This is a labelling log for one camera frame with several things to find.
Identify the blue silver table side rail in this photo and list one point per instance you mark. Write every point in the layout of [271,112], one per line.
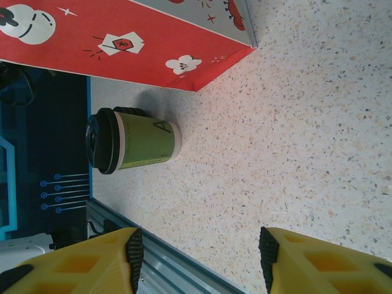
[89,137]

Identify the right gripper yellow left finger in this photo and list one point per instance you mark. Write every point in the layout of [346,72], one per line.
[76,269]

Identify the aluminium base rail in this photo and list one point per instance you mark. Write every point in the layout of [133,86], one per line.
[159,260]

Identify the black plastic cup lid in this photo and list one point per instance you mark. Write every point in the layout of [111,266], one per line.
[101,141]

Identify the red white paper bag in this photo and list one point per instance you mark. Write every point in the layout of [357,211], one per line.
[122,61]

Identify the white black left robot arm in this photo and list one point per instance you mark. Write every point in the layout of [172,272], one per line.
[24,245]

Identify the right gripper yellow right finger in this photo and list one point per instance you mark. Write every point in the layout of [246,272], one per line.
[330,269]

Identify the green paper coffee cup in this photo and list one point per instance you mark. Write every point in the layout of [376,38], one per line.
[147,144]

